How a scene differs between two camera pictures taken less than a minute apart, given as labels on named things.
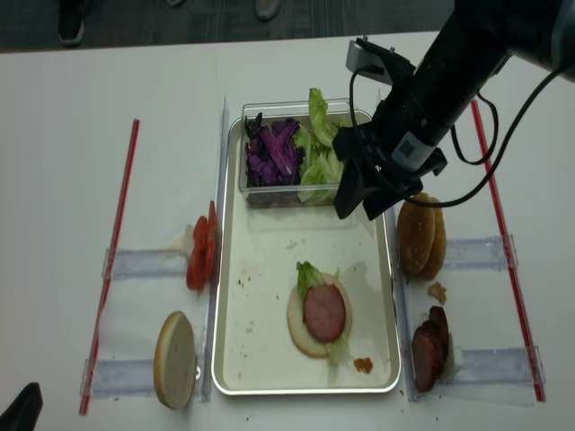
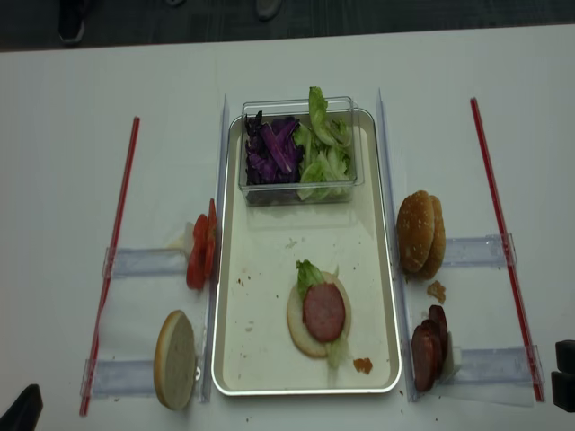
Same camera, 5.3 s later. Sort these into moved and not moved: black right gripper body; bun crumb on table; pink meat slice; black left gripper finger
Moved: black right gripper body
Not moved: black left gripper finger; pink meat slice; bun crumb on table
